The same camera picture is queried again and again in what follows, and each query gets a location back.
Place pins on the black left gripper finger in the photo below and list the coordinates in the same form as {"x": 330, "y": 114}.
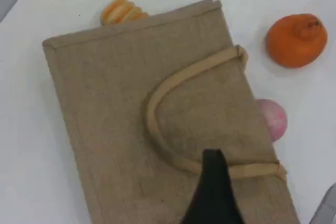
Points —
{"x": 214, "y": 197}

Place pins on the brown burlap bag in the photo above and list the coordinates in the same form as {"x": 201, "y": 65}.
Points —
{"x": 118, "y": 103}

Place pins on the pink round bun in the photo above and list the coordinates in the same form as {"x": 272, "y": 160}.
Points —
{"x": 275, "y": 121}

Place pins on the grey blurred metal part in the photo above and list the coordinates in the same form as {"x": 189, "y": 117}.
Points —
{"x": 326, "y": 208}

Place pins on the orange tangerine toy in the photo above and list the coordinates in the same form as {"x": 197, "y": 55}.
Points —
{"x": 294, "y": 43}

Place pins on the orange striped bread roll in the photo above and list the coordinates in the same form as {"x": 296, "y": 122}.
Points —
{"x": 120, "y": 12}

